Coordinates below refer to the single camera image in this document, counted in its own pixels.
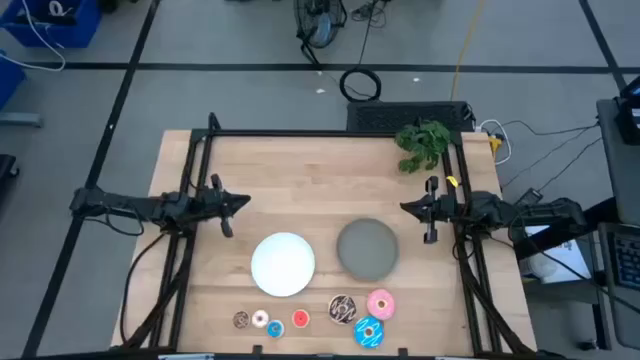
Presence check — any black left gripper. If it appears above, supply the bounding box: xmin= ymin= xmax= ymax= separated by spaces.
xmin=202 ymin=173 xmax=251 ymax=239

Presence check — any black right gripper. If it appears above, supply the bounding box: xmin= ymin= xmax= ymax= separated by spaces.
xmin=399 ymin=175 xmax=459 ymax=245

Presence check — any large pink donut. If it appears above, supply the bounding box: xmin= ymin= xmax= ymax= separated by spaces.
xmin=366 ymin=288 xmax=396 ymax=322

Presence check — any large chocolate sprinkled donut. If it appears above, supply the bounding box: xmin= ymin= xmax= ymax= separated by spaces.
xmin=327 ymin=293 xmax=358 ymax=326

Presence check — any large blue donut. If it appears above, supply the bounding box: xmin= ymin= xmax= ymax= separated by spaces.
xmin=353 ymin=315 xmax=385 ymax=350

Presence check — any green leafy plant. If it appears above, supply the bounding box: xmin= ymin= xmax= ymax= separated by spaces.
xmin=394 ymin=119 xmax=452 ymax=175

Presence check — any grey round plate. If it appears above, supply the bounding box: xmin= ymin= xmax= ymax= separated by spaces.
xmin=336 ymin=217 xmax=401 ymax=282

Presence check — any white round plate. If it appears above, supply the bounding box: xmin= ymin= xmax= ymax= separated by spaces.
xmin=250 ymin=231 xmax=317 ymax=298

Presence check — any black computer case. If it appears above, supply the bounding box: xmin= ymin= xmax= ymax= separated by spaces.
xmin=346 ymin=101 xmax=476 ymax=134

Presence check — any black power brick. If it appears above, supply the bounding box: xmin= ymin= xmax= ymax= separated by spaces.
xmin=514 ymin=187 xmax=544 ymax=206

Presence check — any white paper sheet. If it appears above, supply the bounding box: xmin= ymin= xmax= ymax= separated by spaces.
xmin=519 ymin=224 xmax=594 ymax=285

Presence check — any black floor fan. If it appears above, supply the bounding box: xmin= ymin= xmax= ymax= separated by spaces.
xmin=293 ymin=0 xmax=348 ymax=66

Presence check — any black keyboard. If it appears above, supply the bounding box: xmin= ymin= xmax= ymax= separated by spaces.
xmin=612 ymin=230 xmax=640 ymax=291

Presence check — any blue plastic bin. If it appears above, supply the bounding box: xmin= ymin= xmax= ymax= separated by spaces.
xmin=0 ymin=49 xmax=26 ymax=111
xmin=0 ymin=0 xmax=103 ymax=50

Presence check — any white power cable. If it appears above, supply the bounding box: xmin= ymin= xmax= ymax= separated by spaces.
xmin=478 ymin=118 xmax=514 ymax=166

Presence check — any black metal rig frame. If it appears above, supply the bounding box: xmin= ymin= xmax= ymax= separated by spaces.
xmin=119 ymin=112 xmax=539 ymax=360

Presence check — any coiled black cable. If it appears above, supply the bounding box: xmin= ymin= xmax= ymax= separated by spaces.
xmin=339 ymin=67 xmax=383 ymax=103

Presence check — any yellow hanging cable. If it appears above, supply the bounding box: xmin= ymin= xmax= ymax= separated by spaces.
xmin=449 ymin=0 xmax=487 ymax=101

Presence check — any black hanging cable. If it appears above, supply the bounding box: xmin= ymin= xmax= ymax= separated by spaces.
xmin=349 ymin=0 xmax=389 ymax=71

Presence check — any white floor cable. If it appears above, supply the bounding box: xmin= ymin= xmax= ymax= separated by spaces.
xmin=0 ymin=0 xmax=67 ymax=72

